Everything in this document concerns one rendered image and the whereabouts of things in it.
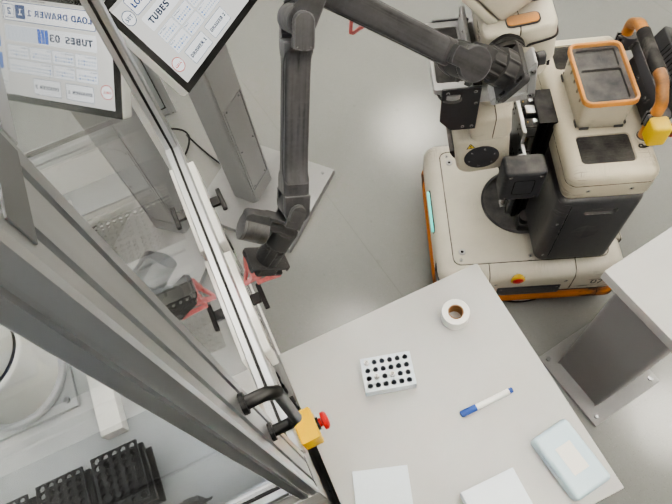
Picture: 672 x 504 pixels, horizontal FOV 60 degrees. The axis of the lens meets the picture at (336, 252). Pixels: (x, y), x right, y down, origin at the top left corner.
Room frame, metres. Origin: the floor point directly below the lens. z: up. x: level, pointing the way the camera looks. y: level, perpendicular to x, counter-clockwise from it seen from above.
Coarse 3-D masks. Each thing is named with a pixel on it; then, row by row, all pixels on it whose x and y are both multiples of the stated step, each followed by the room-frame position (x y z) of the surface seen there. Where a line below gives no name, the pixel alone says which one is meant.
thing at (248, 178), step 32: (224, 64) 1.56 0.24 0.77; (192, 96) 1.53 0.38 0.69; (224, 96) 1.52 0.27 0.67; (224, 128) 1.48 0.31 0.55; (224, 160) 1.52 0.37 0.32; (256, 160) 1.55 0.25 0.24; (224, 192) 1.57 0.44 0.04; (256, 192) 1.50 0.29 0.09; (320, 192) 1.47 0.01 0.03; (224, 224) 1.41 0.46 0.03
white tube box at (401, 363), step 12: (360, 360) 0.43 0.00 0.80; (372, 360) 0.43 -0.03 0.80; (384, 360) 0.42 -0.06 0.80; (396, 360) 0.43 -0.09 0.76; (408, 360) 0.41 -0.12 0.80; (372, 372) 0.40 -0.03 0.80; (384, 372) 0.39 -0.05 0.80; (396, 372) 0.39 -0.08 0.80; (408, 372) 0.39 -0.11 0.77; (372, 384) 0.37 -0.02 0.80; (384, 384) 0.37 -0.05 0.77; (396, 384) 0.36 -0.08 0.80; (408, 384) 0.35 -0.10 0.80
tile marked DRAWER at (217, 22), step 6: (216, 12) 1.51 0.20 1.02; (222, 12) 1.51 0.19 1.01; (210, 18) 1.48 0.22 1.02; (216, 18) 1.49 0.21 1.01; (222, 18) 1.50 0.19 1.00; (228, 18) 1.51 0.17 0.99; (210, 24) 1.47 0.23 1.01; (216, 24) 1.47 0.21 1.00; (222, 24) 1.48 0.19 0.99; (210, 30) 1.45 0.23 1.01; (216, 30) 1.46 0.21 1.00; (216, 36) 1.44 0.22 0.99
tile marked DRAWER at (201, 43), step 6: (198, 36) 1.42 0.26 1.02; (204, 36) 1.43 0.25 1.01; (192, 42) 1.40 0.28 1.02; (198, 42) 1.40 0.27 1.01; (204, 42) 1.41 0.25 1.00; (210, 42) 1.42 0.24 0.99; (192, 48) 1.38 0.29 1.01; (198, 48) 1.39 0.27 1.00; (204, 48) 1.40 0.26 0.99; (186, 54) 1.36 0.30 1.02; (192, 54) 1.37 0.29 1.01; (198, 54) 1.37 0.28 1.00; (198, 60) 1.36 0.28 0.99
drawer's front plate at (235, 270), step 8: (232, 256) 0.73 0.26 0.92; (232, 264) 0.70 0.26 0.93; (232, 272) 0.68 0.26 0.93; (240, 280) 0.65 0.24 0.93; (240, 288) 0.63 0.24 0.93; (248, 296) 0.60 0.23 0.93; (248, 304) 0.58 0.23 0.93; (248, 312) 0.56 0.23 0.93; (256, 312) 0.58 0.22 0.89; (256, 320) 0.54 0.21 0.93; (256, 328) 0.52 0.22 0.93; (264, 336) 0.50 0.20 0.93; (264, 344) 0.48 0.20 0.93; (264, 352) 0.46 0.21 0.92; (272, 352) 0.46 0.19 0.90; (272, 360) 0.46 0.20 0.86
